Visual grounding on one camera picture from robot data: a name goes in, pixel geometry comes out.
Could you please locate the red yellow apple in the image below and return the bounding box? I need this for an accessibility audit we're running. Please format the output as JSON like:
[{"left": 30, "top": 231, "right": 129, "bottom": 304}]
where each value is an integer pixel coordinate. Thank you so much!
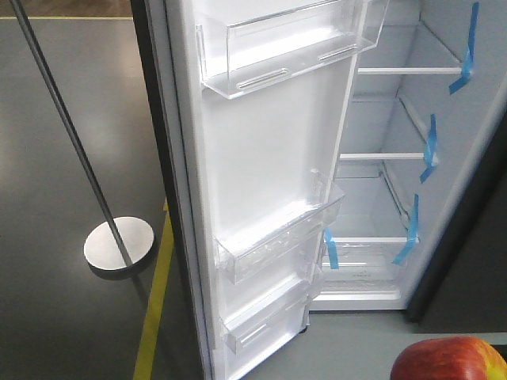
[{"left": 390, "top": 336, "right": 506, "bottom": 379}]

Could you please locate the grey fridge with open door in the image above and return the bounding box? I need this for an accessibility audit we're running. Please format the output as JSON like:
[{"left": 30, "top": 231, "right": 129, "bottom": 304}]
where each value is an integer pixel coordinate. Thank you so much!
[{"left": 131, "top": 1, "right": 506, "bottom": 379}]

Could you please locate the clear middle door bin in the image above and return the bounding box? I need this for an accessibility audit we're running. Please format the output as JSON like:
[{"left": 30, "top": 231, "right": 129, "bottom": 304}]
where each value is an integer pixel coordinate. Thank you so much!
[{"left": 215, "top": 169, "right": 345, "bottom": 284}]

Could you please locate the clear door bin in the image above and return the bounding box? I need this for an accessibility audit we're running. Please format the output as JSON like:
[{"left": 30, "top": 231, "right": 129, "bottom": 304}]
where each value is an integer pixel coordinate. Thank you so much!
[
  {"left": 215, "top": 169, "right": 345, "bottom": 284},
  {"left": 194, "top": 1, "right": 389, "bottom": 100},
  {"left": 222, "top": 276, "right": 322, "bottom": 355}
]

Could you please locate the blue tape strip drawer left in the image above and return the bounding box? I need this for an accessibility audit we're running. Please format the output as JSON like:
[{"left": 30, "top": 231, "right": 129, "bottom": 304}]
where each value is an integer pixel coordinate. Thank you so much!
[{"left": 324, "top": 228, "right": 339, "bottom": 270}]

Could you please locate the clear lower door bin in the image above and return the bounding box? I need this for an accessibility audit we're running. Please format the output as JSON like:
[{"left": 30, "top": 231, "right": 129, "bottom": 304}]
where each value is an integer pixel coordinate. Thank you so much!
[{"left": 222, "top": 276, "right": 322, "bottom": 355}]

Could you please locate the clear upper door bin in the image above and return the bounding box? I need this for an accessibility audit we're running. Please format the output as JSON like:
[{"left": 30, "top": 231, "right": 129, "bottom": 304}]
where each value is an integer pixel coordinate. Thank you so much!
[{"left": 194, "top": 1, "right": 389, "bottom": 100}]

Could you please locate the metal stanchion pole with base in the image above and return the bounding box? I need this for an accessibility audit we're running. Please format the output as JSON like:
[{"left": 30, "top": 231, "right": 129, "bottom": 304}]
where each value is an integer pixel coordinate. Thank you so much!
[{"left": 10, "top": 1, "right": 154, "bottom": 272}]

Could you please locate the blue tape strip lower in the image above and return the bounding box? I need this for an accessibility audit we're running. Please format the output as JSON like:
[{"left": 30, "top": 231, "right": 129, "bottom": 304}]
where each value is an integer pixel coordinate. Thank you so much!
[{"left": 391, "top": 194, "right": 419, "bottom": 265}]

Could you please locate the blue tape strip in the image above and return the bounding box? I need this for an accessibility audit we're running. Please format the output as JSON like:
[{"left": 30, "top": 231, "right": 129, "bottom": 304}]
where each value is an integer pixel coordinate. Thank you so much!
[
  {"left": 391, "top": 194, "right": 419, "bottom": 265},
  {"left": 420, "top": 114, "right": 438, "bottom": 184},
  {"left": 448, "top": 2, "right": 480, "bottom": 95}
]

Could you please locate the blue tape strip middle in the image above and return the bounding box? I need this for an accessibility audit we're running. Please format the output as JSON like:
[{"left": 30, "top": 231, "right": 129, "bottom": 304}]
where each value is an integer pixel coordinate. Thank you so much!
[{"left": 420, "top": 114, "right": 438, "bottom": 184}]

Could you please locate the blue tape strip top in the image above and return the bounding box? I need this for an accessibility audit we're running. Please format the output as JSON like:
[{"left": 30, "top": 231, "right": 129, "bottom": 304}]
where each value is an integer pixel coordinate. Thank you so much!
[{"left": 448, "top": 2, "right": 480, "bottom": 95}]

